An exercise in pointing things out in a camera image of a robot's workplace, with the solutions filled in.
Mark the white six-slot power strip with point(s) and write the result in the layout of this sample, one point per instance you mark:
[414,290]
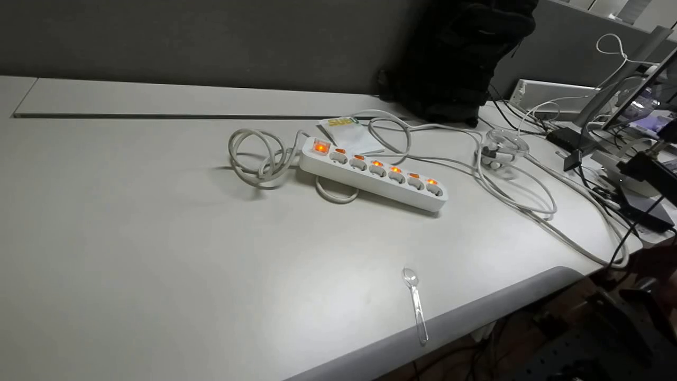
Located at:
[367,180]

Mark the clear plastic packet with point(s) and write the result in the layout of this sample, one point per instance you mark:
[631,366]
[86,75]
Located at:
[347,130]

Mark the clear plastic spoon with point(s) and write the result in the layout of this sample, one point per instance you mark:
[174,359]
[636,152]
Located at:
[418,299]

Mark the grey partition panel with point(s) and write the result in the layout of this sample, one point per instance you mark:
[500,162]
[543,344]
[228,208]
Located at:
[211,35]

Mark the white rectangular box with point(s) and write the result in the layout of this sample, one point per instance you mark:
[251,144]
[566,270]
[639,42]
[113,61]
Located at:
[551,96]

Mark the black stand with devices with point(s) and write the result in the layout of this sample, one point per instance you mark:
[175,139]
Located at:
[636,170]

